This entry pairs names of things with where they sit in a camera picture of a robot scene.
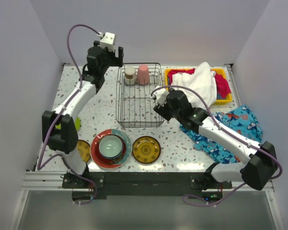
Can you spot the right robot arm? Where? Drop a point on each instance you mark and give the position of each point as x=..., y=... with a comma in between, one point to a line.
x=258, y=162

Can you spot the pink cup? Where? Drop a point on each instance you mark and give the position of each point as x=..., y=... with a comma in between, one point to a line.
x=143, y=75

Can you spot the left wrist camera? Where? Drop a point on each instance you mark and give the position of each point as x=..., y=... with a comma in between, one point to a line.
x=107, y=40

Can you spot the light blue bowl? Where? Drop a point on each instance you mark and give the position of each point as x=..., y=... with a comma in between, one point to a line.
x=110, y=146

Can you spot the left yellow patterned plate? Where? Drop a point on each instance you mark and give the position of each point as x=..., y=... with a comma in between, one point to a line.
x=83, y=148

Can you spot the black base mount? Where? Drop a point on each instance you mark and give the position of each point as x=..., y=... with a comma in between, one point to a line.
x=146, y=184

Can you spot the red cloth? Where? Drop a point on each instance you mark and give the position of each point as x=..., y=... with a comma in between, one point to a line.
x=222, y=85

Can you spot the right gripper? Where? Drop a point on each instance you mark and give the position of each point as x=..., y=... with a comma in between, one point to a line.
x=172, y=89

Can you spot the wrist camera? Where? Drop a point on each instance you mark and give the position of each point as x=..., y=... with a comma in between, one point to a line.
x=160, y=96
x=107, y=40

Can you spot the red and blue plate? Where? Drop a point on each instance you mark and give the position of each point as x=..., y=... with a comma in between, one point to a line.
x=94, y=148

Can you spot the wire dish rack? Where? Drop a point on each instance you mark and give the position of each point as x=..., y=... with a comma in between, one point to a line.
x=134, y=106

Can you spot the right yellow patterned plate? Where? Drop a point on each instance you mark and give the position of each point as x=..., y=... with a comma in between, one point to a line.
x=146, y=150

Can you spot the blue patterned cloth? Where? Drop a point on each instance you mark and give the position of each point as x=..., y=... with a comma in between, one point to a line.
x=242, y=120

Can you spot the metal cup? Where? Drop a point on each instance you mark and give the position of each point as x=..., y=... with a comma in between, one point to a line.
x=130, y=75

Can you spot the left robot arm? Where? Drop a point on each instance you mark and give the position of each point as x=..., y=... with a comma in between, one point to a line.
x=64, y=141

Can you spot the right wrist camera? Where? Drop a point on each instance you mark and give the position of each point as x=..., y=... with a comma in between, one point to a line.
x=160, y=96

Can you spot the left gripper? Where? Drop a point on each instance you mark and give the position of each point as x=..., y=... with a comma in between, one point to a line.
x=117, y=62

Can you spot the yellow patterned plate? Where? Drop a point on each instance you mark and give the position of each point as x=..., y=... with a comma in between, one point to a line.
x=146, y=150
x=83, y=148

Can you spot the red bowl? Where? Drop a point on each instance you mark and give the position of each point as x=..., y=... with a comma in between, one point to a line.
x=115, y=160

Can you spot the yellow plastic bin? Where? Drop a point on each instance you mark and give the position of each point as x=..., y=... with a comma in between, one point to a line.
x=223, y=102

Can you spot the white towel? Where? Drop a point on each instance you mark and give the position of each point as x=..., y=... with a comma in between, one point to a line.
x=201, y=80

